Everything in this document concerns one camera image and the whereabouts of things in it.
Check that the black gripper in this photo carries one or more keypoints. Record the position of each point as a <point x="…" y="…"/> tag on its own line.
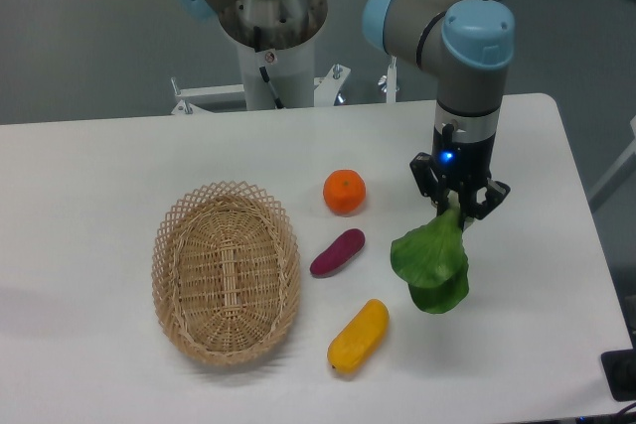
<point x="462" y="149"/>

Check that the green leafy vegetable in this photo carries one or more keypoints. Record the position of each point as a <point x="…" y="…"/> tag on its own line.
<point x="432" y="261"/>

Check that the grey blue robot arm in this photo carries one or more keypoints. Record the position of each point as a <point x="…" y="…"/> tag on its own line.
<point x="467" y="45"/>

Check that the orange mandarin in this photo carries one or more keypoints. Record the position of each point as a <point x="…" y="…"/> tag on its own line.
<point x="344" y="191"/>

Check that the purple sweet potato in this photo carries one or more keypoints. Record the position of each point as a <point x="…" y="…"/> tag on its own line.
<point x="338" y="254"/>

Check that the yellow mango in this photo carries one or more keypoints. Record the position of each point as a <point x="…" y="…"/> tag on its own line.
<point x="355" y="344"/>

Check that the woven wicker basket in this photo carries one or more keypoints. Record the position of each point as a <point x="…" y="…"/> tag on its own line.
<point x="226" y="274"/>

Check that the black device at table edge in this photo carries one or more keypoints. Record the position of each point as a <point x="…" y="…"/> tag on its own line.
<point x="619" y="369"/>

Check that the white frame at right edge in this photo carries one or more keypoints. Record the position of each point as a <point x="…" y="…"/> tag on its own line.
<point x="617" y="173"/>

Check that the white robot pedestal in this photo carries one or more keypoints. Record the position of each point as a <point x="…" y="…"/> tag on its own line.
<point x="275" y="42"/>

